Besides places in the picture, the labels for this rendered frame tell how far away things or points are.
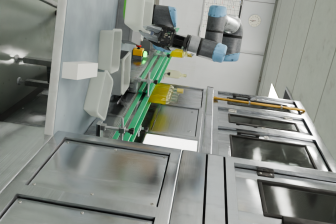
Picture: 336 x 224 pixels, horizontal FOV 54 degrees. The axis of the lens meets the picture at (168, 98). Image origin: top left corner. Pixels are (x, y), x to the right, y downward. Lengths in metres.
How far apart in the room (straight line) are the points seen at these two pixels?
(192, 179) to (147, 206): 0.20
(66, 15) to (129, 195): 0.69
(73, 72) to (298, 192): 0.90
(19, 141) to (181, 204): 0.64
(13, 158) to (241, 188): 0.76
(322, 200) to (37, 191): 0.89
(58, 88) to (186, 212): 0.66
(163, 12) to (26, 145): 1.10
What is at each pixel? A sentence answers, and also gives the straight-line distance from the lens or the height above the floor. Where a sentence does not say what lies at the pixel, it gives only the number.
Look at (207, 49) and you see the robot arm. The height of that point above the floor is 1.28.
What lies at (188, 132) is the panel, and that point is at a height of 1.24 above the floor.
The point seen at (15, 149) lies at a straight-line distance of 1.27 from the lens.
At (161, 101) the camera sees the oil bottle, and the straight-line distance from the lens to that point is 2.19.
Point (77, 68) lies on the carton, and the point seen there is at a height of 0.81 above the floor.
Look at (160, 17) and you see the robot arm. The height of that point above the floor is 0.99.
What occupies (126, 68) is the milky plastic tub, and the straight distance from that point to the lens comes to 2.04.
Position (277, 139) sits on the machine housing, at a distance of 2.33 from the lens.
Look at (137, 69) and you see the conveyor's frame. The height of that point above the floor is 0.84.
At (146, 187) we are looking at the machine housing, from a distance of 1.08.
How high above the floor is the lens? 1.27
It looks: 5 degrees down
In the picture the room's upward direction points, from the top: 98 degrees clockwise
